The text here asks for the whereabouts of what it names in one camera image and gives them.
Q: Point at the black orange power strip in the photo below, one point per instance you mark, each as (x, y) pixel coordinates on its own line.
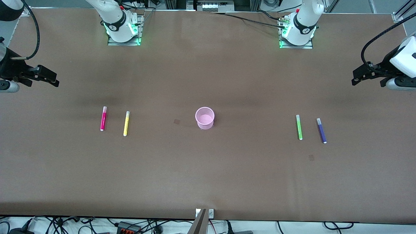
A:
(128, 229)

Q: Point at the grey camera mount pole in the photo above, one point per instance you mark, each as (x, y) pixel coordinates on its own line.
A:
(199, 226)

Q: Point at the black plug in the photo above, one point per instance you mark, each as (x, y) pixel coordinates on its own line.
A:
(229, 229)

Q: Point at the black power adapter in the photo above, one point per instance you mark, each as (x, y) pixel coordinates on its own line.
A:
(19, 231)

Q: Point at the grey electrical terminal block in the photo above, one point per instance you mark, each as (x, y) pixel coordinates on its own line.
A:
(213, 6)

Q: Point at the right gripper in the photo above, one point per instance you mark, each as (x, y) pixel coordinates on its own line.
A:
(10, 69)

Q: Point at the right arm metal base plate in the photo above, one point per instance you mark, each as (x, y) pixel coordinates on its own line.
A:
(123, 43)

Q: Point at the pink cup holder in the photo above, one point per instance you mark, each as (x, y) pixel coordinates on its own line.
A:
(204, 120)

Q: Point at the white metal bracket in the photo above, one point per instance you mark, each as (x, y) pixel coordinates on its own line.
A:
(211, 213)

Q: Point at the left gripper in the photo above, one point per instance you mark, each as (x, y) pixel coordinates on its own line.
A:
(386, 63)

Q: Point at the green marker pen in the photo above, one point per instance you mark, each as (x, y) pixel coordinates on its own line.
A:
(299, 130)

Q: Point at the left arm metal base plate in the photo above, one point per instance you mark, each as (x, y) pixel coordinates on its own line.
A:
(295, 46)

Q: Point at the purple marker pen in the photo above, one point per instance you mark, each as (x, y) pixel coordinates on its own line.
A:
(322, 131)

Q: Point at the yellow marker pen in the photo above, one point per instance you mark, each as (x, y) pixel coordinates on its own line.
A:
(126, 125)

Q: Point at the pink marker pen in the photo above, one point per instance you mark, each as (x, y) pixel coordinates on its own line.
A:
(103, 122)

